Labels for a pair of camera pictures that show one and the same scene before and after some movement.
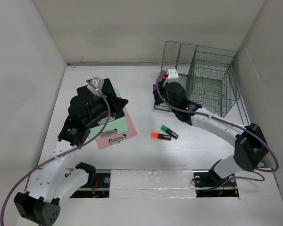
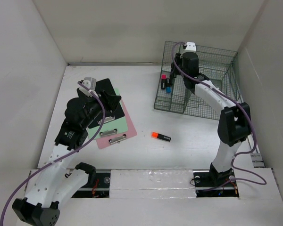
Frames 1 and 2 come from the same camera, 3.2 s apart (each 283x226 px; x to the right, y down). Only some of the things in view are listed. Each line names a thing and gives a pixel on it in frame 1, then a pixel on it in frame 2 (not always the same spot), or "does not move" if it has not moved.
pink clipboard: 109,140 does not move
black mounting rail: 205,184 does not move
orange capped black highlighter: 161,136 does not move
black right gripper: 162,86 → 178,58
